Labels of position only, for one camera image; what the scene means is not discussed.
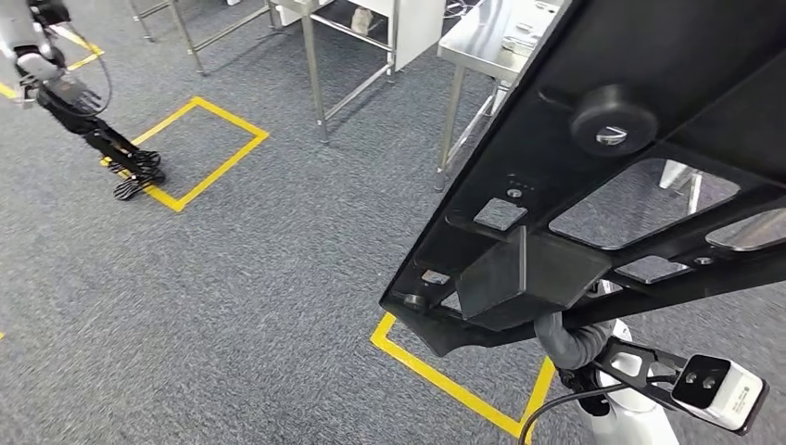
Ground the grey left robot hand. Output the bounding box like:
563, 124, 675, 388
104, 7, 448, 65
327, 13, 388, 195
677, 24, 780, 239
33, 73, 167, 203

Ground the white partition panel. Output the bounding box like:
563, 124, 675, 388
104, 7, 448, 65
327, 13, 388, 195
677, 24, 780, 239
349, 0, 447, 72

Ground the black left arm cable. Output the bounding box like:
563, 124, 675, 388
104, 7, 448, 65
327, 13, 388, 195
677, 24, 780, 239
57, 21, 114, 119

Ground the yellow floor tape square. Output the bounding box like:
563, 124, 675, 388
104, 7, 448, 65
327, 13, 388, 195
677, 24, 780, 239
0, 24, 106, 101
370, 312, 557, 440
99, 95, 270, 214

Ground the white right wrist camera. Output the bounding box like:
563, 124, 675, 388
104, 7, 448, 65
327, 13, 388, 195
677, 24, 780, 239
670, 354, 770, 438

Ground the black plastic frame part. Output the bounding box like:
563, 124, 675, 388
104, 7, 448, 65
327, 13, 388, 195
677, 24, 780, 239
378, 0, 786, 359

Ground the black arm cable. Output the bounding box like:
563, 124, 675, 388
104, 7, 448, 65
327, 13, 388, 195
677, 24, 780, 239
57, 21, 114, 119
518, 377, 670, 445

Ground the black right camera bracket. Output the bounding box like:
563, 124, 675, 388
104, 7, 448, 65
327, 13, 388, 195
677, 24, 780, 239
589, 336, 689, 413

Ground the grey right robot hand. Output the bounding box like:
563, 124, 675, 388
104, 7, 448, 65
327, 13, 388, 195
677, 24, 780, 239
532, 311, 583, 372

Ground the stainless steel side table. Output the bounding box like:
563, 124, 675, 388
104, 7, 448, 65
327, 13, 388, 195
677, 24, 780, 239
125, 0, 277, 76
268, 0, 407, 146

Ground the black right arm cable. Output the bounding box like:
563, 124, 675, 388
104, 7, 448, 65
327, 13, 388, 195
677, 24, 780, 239
518, 377, 670, 445

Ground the stainless steel workbench table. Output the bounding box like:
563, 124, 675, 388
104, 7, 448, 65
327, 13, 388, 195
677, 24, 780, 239
434, 0, 704, 216

